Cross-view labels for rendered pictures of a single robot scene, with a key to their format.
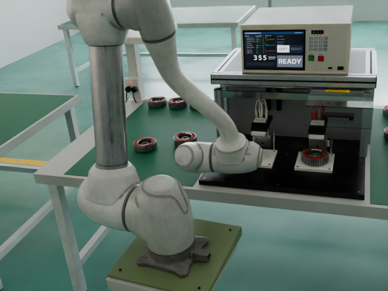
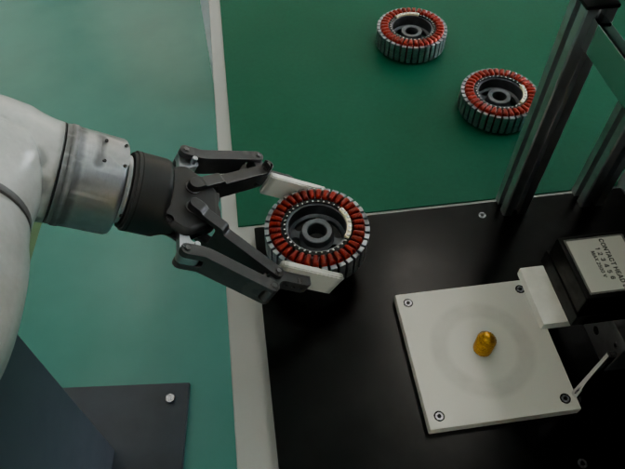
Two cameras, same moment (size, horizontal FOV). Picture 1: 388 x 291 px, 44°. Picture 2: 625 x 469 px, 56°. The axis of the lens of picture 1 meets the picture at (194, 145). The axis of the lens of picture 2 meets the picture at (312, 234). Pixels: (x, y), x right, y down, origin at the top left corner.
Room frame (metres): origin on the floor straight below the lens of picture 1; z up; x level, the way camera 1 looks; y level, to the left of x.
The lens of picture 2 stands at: (1.56, -0.43, 1.34)
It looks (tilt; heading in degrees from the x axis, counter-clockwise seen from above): 53 degrees down; 62
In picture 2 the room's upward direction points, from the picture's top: straight up
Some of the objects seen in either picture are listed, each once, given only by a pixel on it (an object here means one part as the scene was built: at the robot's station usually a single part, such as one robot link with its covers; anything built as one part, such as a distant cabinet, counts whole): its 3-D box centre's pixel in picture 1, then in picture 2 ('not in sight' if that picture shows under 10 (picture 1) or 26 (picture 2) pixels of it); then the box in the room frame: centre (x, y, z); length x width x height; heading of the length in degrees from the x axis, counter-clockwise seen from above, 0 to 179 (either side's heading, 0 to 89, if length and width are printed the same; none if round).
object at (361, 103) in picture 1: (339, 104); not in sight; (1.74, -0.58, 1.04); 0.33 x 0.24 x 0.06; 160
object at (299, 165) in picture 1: (314, 161); not in sight; (1.76, -0.50, 0.78); 0.15 x 0.15 x 0.01; 70
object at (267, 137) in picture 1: (263, 139); (621, 323); (1.98, -0.32, 0.80); 0.08 x 0.05 x 0.06; 70
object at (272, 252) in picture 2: not in sight; (316, 234); (1.75, -0.09, 0.83); 0.11 x 0.11 x 0.04
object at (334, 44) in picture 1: (299, 37); not in sight; (2.10, -0.51, 1.22); 0.44 x 0.39 x 0.20; 70
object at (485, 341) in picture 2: not in sight; (485, 341); (1.84, -0.27, 0.80); 0.02 x 0.02 x 0.03
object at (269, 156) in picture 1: (257, 157); (481, 350); (1.84, -0.27, 0.78); 0.15 x 0.15 x 0.01; 70
